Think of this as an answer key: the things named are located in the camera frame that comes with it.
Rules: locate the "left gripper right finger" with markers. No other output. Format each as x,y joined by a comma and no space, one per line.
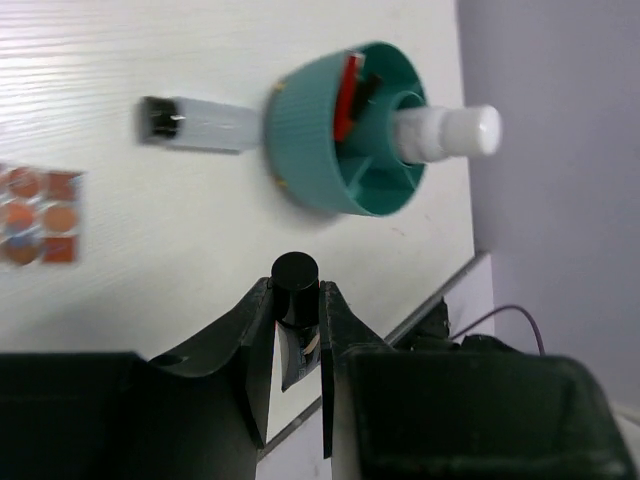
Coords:
476,411

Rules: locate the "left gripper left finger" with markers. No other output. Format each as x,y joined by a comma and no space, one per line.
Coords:
198,411

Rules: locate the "black squeeze tube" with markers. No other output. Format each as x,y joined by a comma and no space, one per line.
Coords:
296,289

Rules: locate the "white lotion bottle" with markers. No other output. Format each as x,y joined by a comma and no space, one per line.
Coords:
433,134

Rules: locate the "dark red lip gloss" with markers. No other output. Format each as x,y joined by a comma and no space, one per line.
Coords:
342,121

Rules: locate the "brown lip gloss tube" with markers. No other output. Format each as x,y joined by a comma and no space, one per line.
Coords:
363,95

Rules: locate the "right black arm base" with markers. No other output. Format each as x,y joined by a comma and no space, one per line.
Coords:
433,333

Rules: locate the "teal round organizer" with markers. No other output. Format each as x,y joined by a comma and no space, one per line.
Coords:
363,174

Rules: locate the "eyeshadow palette clear case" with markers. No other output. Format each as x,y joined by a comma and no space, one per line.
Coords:
41,216

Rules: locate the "clear bottle black cap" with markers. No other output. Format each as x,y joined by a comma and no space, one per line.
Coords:
190,124

